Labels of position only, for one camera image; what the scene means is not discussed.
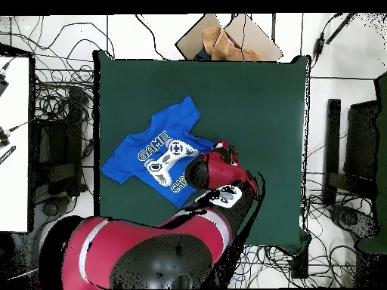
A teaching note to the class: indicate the tan towel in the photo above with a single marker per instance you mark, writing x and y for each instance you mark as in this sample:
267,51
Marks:
226,49

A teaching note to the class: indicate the white desk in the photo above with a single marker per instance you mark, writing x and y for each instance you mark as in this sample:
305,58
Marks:
15,181

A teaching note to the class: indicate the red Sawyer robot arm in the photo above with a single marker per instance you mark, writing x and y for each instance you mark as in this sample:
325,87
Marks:
145,241

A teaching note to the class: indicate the black striped bar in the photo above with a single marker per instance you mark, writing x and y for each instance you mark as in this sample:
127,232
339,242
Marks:
7,154

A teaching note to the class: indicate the thin black rod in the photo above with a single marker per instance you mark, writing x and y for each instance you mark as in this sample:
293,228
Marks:
340,28

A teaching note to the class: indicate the black power adapter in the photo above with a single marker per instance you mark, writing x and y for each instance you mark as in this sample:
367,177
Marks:
318,45

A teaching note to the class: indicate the green draped cloth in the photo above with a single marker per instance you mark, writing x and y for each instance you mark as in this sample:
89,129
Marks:
381,181

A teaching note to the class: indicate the blue printed t-shirt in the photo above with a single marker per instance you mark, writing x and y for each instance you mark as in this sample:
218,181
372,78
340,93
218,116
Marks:
151,145

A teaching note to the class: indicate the brown cardboard box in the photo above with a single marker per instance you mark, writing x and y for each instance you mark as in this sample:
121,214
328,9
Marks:
257,39

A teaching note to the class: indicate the dark green table cloth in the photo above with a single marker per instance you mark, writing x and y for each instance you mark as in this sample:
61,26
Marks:
257,105

